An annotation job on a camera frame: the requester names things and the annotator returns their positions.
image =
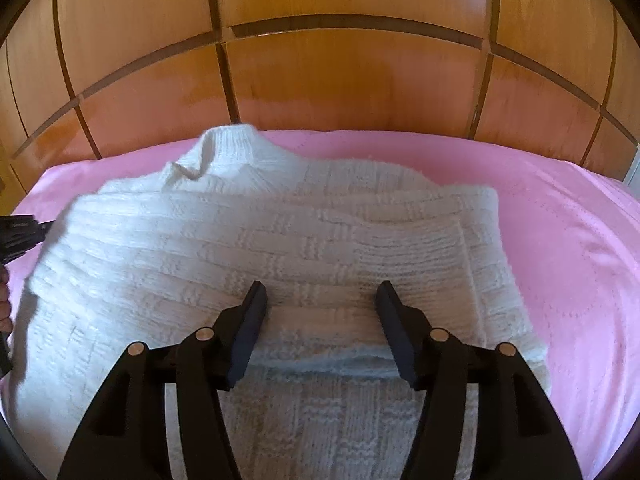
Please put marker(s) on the person's left hand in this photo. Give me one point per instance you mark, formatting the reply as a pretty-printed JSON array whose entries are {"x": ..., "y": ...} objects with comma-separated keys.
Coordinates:
[{"x": 5, "y": 300}]

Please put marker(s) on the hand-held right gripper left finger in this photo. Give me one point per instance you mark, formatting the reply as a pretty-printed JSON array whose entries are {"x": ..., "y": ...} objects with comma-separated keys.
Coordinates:
[{"x": 245, "y": 340}]

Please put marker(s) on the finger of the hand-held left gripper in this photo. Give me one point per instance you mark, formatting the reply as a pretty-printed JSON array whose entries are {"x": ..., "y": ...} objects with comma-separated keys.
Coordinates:
[{"x": 44, "y": 230}]

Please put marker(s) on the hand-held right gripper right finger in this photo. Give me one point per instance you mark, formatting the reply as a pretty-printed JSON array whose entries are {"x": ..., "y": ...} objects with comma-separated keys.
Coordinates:
[{"x": 397, "y": 340}]

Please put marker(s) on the white knitted sweater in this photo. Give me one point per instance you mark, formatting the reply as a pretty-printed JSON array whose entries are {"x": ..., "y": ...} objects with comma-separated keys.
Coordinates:
[{"x": 200, "y": 240}]

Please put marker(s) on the pink bedspread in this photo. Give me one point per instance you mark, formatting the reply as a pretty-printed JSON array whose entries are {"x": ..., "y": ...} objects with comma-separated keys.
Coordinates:
[{"x": 575, "y": 260}]

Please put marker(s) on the wooden panelled wardrobe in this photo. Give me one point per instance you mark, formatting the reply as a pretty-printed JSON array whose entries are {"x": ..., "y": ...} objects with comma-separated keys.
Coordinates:
[{"x": 350, "y": 85}]

